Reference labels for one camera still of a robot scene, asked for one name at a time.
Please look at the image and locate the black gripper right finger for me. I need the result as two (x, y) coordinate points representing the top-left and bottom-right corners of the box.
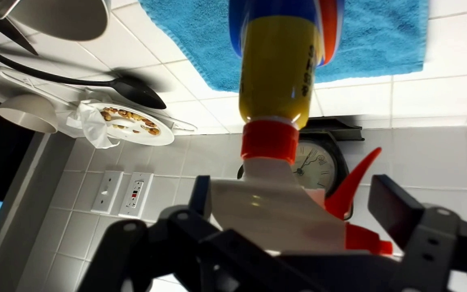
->
(367, 174), (467, 292)

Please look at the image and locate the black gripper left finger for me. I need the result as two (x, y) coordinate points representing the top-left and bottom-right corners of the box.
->
(76, 174), (321, 292)

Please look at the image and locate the blue yellow spray bottle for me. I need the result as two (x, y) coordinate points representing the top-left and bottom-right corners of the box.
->
(208, 0), (396, 260)

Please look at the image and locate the white outlet with red button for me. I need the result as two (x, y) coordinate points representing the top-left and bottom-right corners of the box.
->
(117, 171), (156, 221)

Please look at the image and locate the white plate with food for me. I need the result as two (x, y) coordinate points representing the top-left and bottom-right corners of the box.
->
(96, 103), (177, 148)

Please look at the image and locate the dark retro table clock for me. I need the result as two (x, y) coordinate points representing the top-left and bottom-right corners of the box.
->
(235, 116), (367, 200)

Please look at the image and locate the crumpled white napkin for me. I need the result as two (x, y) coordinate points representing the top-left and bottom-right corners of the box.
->
(54, 99), (122, 151)

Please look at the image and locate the black plastic serving spoon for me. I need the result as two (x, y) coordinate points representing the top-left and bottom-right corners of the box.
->
(0, 43), (169, 112)

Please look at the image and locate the white cup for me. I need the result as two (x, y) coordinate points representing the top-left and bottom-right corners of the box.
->
(0, 94), (65, 137)

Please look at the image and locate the blue terry cloth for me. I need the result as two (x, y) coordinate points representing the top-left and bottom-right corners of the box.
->
(138, 0), (432, 93)

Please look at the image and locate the white ceramic bowl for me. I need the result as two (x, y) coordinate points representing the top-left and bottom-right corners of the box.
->
(5, 0), (110, 44)

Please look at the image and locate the metal spatula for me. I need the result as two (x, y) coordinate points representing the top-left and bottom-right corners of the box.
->
(0, 0), (41, 57)

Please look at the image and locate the white light switch plate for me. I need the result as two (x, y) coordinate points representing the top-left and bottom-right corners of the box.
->
(91, 169), (127, 216)

